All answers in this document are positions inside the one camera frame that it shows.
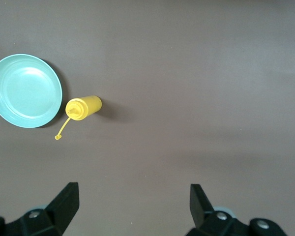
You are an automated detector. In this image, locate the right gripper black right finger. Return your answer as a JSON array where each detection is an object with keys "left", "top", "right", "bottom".
[{"left": 189, "top": 183, "right": 287, "bottom": 236}]

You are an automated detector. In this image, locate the brown table cover mat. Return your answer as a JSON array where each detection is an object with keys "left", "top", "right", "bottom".
[{"left": 0, "top": 0, "right": 295, "bottom": 236}]

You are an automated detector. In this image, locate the yellow mustard squeeze bottle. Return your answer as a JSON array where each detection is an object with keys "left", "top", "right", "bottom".
[{"left": 54, "top": 95, "right": 103, "bottom": 141}]

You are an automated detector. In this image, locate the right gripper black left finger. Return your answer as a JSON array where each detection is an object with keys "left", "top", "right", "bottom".
[{"left": 0, "top": 181, "right": 80, "bottom": 236}]

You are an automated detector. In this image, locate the mint green plate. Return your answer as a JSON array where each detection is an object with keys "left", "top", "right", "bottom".
[{"left": 0, "top": 54, "right": 63, "bottom": 129}]

